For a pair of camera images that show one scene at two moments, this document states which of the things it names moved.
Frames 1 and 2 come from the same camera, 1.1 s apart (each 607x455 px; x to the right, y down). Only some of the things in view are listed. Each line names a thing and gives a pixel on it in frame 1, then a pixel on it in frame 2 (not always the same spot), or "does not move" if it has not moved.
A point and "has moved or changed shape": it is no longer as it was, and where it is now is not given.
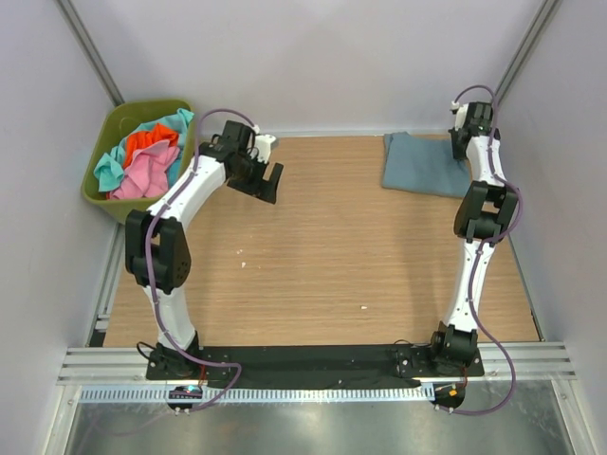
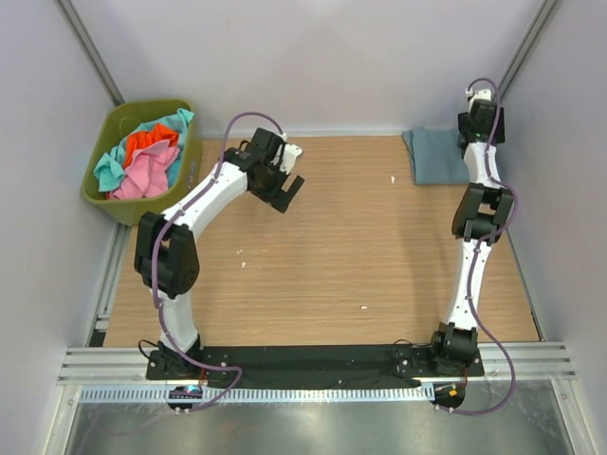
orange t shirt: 141,138 does not move
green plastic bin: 122,118 does not move
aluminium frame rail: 128,366 does not move
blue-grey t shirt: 423,165 has moved or changed shape
